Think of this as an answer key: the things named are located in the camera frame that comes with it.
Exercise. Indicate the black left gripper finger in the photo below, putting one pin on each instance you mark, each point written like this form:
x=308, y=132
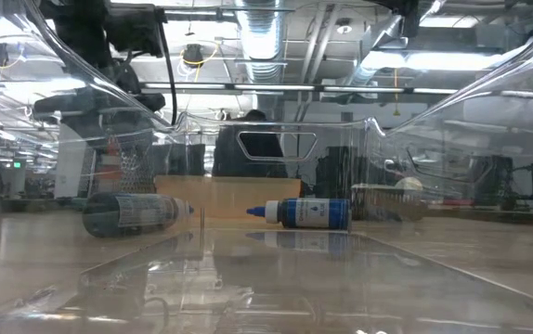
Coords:
x=134, y=103

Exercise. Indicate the dark bottle blue tip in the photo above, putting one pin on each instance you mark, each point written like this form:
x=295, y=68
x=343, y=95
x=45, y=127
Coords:
x=132, y=213

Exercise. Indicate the blue food colour bottle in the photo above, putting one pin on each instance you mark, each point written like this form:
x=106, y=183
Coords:
x=313, y=213

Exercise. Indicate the white iced donut blue squiggles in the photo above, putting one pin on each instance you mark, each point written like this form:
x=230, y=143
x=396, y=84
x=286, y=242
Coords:
x=408, y=183

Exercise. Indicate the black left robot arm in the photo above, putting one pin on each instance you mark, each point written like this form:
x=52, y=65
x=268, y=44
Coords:
x=76, y=32

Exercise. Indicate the white background panel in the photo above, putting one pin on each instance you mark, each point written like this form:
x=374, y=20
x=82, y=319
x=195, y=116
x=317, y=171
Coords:
x=69, y=162

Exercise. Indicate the metal grater teal rim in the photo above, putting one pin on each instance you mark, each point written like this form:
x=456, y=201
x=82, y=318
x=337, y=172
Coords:
x=132, y=162

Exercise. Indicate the clear plastic bin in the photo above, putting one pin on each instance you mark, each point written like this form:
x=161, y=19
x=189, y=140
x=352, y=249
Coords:
x=266, y=287

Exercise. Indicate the black plastic slotted basket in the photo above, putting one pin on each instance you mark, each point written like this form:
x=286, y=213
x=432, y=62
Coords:
x=378, y=204

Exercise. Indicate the ceiling light panel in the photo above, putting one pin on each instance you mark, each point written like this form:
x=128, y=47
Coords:
x=433, y=60

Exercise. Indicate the black background equipment stand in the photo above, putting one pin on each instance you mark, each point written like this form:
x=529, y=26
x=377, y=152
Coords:
x=494, y=181

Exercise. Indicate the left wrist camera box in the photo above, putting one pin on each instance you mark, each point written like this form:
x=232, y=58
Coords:
x=134, y=32

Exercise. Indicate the silver ribbed ceiling duct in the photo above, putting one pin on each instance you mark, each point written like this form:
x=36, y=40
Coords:
x=378, y=51
x=259, y=37

